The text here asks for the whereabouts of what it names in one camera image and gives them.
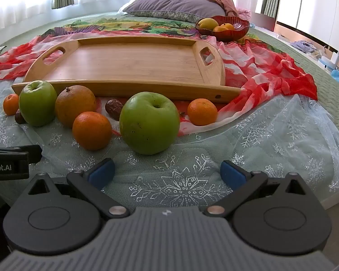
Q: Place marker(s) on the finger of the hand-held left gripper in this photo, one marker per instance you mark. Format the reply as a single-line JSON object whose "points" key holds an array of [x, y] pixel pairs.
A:
{"points": [[31, 152]]}

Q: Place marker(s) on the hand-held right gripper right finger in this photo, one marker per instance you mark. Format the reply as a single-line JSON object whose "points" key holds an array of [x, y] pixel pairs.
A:
{"points": [[233, 175]]}

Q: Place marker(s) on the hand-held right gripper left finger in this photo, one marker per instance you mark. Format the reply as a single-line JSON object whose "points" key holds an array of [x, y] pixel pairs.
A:
{"points": [[101, 173]]}

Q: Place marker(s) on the small green apple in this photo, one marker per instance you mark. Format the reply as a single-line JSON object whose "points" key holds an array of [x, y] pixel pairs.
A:
{"points": [[36, 104]]}

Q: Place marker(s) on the dull brownish orange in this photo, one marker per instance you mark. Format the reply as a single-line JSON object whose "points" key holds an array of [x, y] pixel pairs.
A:
{"points": [[73, 104]]}

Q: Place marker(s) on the large green apple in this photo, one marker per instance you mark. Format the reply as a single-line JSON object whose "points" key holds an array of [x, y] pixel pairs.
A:
{"points": [[147, 127]]}

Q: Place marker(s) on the wooden tray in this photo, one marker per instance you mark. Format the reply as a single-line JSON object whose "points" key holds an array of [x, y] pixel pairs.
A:
{"points": [[130, 62]]}

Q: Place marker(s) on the brown dried date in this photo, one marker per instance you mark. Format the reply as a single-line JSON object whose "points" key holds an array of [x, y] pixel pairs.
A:
{"points": [[113, 109], [19, 117]]}

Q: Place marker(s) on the small orange mandarin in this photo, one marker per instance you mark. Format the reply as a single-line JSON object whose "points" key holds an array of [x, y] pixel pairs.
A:
{"points": [[11, 105]]}

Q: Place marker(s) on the white snowflake lace cloth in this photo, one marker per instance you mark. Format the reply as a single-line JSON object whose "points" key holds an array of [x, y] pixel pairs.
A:
{"points": [[271, 138]]}

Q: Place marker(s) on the colourful printed scarf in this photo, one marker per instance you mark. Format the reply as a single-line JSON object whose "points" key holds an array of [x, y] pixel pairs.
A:
{"points": [[257, 70]]}

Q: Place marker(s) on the green quilted bedspread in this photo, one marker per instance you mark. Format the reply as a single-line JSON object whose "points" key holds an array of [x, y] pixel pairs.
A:
{"points": [[299, 53]]}

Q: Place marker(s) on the red scalloped bowl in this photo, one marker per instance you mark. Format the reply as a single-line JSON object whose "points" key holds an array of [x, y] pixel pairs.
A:
{"points": [[228, 34]]}

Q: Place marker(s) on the light blue packet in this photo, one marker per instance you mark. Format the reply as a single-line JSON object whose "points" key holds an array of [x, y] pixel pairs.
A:
{"points": [[326, 62]]}

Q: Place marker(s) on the lilac cloth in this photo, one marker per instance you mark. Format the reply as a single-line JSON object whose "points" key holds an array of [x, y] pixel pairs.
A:
{"points": [[303, 46]]}

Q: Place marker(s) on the yellow pear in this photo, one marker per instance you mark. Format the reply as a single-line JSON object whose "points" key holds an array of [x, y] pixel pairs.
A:
{"points": [[207, 24]]}

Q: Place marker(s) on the white charger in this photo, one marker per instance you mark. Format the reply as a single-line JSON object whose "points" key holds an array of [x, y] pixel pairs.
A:
{"points": [[336, 58]]}

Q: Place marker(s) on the reddish brown headboard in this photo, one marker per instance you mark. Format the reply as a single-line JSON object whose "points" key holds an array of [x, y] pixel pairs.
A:
{"points": [[261, 21]]}

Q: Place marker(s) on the purple pillow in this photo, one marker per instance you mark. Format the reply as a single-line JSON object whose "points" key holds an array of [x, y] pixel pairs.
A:
{"points": [[175, 2]]}

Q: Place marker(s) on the white wardrobe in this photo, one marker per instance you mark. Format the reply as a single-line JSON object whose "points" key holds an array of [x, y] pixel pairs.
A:
{"points": [[313, 5]]}

